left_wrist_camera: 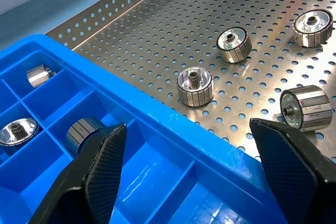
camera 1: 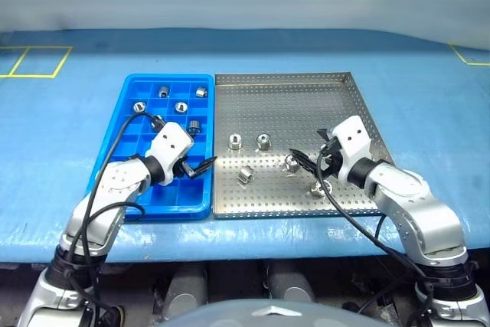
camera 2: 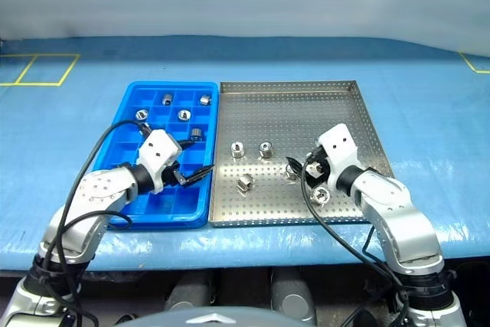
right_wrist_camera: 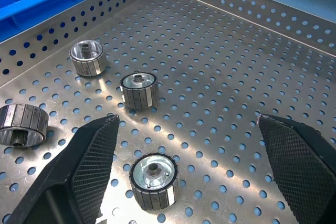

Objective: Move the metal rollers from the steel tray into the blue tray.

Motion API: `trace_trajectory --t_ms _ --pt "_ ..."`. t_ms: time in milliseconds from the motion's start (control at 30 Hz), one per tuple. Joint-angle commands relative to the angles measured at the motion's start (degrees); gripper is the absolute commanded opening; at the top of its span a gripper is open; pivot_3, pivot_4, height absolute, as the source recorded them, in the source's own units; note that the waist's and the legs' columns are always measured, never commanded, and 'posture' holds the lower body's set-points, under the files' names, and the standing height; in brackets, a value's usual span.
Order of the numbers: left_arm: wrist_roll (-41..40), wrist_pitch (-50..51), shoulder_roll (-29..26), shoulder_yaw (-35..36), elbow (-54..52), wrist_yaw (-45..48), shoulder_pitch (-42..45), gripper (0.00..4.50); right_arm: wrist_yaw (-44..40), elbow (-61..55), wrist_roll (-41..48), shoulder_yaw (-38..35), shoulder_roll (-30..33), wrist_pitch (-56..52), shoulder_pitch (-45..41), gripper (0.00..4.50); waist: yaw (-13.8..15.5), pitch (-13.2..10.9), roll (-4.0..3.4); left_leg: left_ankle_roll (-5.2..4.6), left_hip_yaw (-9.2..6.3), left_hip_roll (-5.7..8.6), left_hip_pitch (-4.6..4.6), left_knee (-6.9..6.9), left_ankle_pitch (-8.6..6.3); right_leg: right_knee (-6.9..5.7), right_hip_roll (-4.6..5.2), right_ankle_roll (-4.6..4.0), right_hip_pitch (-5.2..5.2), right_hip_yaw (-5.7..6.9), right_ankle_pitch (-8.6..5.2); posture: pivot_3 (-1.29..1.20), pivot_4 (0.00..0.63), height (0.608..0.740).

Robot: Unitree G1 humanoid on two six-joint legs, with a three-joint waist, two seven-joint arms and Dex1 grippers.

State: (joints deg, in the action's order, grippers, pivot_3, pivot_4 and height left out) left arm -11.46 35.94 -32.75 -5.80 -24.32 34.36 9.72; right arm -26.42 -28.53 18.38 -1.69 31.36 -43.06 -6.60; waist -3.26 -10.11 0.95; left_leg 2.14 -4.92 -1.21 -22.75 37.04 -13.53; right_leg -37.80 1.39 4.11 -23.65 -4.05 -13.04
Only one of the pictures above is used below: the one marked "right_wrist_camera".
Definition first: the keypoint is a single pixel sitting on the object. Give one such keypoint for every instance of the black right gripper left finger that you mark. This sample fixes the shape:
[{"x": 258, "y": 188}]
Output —
[{"x": 86, "y": 161}]

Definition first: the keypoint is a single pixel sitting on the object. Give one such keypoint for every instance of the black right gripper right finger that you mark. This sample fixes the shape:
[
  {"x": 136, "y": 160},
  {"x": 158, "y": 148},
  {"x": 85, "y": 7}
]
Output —
[{"x": 296, "y": 161}]

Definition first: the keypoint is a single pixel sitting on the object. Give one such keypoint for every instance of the metal rotor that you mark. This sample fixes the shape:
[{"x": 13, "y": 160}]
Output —
[
  {"x": 23, "y": 116},
  {"x": 88, "y": 69},
  {"x": 137, "y": 98}
]

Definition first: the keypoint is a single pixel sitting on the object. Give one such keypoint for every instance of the blue compartment tray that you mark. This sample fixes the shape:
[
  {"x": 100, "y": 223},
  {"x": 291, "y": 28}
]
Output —
[{"x": 31, "y": 9}]

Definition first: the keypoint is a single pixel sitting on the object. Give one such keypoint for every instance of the metal nut on tray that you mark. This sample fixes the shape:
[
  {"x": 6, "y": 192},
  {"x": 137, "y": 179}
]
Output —
[{"x": 155, "y": 197}]

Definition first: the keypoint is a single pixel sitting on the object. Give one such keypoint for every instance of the perforated metal tray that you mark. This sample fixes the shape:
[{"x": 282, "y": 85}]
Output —
[{"x": 210, "y": 77}]

